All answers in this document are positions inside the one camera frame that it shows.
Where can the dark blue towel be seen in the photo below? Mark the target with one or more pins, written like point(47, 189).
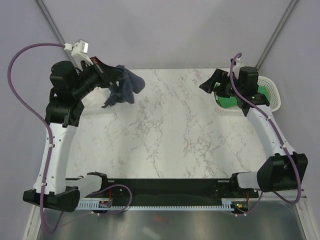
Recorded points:
point(128, 85)

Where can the white towel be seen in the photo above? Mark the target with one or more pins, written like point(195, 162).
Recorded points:
point(96, 99)

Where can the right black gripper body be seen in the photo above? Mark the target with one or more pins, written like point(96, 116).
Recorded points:
point(227, 87)

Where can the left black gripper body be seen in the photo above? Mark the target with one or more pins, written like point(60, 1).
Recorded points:
point(97, 74)

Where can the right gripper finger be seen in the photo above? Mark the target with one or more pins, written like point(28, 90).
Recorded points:
point(209, 85)
point(217, 90)

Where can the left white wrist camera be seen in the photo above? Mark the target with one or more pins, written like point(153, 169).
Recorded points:
point(79, 53)

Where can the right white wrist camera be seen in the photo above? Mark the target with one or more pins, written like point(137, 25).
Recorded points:
point(238, 64)

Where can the white slotted cable duct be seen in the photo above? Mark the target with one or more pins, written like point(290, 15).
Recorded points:
point(102, 204)

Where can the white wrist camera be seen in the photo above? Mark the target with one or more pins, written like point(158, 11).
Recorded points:
point(79, 53)
point(238, 64)

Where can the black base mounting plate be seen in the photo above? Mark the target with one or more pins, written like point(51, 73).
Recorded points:
point(172, 191)

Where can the white plastic basket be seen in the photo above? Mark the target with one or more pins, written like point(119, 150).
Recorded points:
point(275, 99)
point(102, 111)

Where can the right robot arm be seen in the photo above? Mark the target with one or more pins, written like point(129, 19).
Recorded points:
point(284, 168)

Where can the right aluminium frame post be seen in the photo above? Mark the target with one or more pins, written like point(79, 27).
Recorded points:
point(277, 32)

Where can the right white plastic basket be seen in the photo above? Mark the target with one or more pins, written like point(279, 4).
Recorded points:
point(275, 99)

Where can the left white plastic basket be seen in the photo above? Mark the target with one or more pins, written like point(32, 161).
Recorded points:
point(102, 111)

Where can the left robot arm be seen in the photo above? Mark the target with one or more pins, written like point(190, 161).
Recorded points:
point(52, 189)

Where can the green towel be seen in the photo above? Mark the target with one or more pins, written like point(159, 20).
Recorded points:
point(231, 102)

